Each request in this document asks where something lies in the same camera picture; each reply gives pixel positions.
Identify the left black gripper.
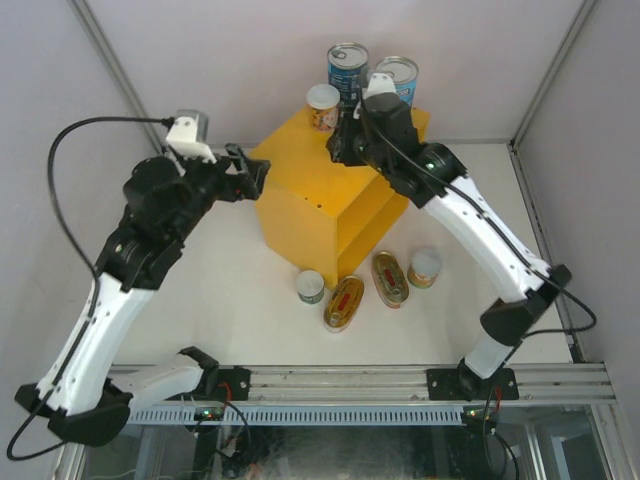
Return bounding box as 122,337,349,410
167,143,270,244

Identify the dark blue soup can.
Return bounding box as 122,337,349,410
327,42,369,108

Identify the light blue Progresso soup can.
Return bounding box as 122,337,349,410
375,56,419,106

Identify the small green can white lid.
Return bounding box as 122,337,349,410
296,270,325,305

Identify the gold oval fish tin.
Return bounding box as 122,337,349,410
323,275,364,333
371,251,409,309

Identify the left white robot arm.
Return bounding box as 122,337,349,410
15,144,271,447

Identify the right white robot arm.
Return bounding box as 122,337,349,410
326,93,571,400

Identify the yellow two-shelf cabinet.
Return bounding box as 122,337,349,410
251,107,409,287

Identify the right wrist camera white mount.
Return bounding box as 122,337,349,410
352,72,396,120

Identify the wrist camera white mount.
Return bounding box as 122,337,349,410
166,110,217,163
352,72,396,120

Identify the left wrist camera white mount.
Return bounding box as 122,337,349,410
166,110,217,163

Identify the left aluminium corner post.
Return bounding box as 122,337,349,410
67,0,169,156

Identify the aluminium corner post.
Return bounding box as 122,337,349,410
508,0,601,151
67,0,169,156

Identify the right black camera cable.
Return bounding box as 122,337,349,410
359,99,597,336

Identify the right aluminium corner post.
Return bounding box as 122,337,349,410
508,0,601,151

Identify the grey slotted cable duct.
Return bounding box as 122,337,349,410
128,402,464,427

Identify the aluminium front rail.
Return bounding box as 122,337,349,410
229,363,616,405

